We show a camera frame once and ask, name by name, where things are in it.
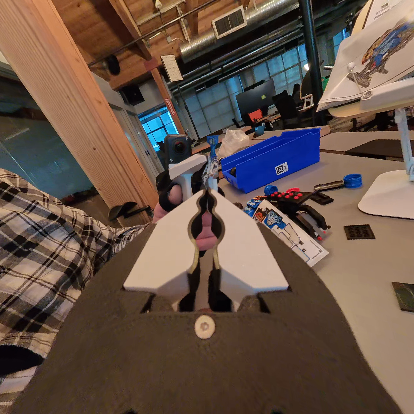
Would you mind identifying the person's plaid shirt torso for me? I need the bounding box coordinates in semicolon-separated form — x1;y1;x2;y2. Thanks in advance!
0;168;107;414

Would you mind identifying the blue Lego panel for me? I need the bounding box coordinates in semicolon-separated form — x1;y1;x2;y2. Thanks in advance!
202;135;224;194

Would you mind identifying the black support pole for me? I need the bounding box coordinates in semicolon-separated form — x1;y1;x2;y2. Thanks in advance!
298;0;325;127

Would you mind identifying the person's left hand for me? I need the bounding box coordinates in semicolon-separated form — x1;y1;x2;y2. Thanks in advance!
152;183;224;252

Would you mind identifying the black toy truck chassis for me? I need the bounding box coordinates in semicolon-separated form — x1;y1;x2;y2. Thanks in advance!
268;190;332;241

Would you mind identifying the silver air duct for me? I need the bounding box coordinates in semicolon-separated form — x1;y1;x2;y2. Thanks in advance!
179;0;301;63

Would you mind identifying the white book stand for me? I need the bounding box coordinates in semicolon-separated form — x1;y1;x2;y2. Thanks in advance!
348;63;414;220

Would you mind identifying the black office chair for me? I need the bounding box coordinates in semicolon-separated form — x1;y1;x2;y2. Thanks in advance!
272;90;302;130

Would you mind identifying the large black monitor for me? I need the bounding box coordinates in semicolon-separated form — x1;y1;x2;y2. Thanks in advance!
235;79;276;112

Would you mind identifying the open instruction booklet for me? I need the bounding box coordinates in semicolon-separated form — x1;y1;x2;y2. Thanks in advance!
316;14;414;112

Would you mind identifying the clear plastic bag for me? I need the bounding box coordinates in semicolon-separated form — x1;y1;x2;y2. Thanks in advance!
218;128;250;160

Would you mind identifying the black wall box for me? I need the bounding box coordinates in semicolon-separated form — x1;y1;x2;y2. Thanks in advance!
122;85;145;105

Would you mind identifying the black square studded plate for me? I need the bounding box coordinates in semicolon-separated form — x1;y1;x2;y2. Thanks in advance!
343;224;376;240

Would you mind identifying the blue storage bin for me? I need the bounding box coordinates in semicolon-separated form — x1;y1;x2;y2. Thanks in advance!
221;127;321;194

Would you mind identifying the white sign board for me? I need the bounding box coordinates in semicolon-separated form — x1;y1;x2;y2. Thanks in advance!
161;55;184;82

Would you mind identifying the white air vent grille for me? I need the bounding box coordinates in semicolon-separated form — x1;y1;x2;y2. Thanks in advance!
212;6;248;39

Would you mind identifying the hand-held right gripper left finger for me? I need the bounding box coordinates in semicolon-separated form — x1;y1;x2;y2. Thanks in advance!
123;189;208;312

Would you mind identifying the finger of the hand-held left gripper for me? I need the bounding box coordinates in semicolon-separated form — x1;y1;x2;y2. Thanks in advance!
168;154;208;178

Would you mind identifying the white sticker sheet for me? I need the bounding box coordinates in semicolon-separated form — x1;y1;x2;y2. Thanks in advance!
243;197;330;268

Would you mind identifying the printed instruction sheet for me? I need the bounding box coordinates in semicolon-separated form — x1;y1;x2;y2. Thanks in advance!
364;0;414;25

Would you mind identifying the black square flat tile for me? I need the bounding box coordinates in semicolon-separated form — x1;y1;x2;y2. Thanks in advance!
391;281;414;313

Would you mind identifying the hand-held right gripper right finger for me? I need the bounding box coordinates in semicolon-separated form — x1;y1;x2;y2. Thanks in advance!
209;188;290;311

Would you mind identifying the wooden support post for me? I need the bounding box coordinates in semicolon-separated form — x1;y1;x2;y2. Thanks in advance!
0;0;160;227

